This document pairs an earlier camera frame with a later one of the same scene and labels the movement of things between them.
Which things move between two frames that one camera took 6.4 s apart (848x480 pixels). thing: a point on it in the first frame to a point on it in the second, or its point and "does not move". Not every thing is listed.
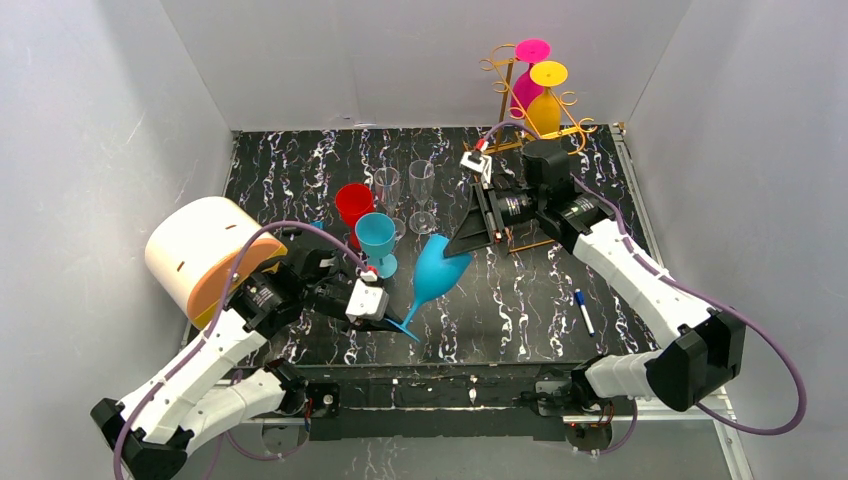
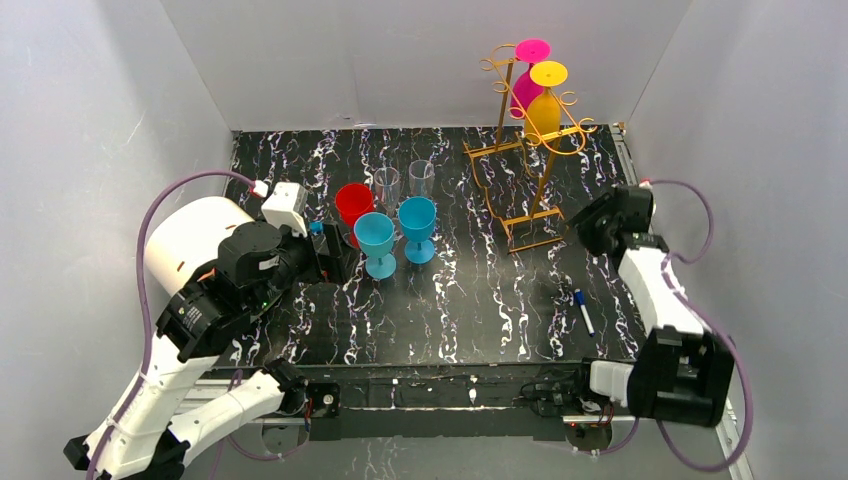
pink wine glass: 530,51 does not move
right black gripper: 489,216 to 589,221
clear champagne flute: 421,175 does not move
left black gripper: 337,299 to 332,248
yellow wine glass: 544,107 does not move
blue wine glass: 435,275 to 417,216
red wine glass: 354,201 does not move
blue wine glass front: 376,233 does not move
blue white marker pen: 580,298 does not move
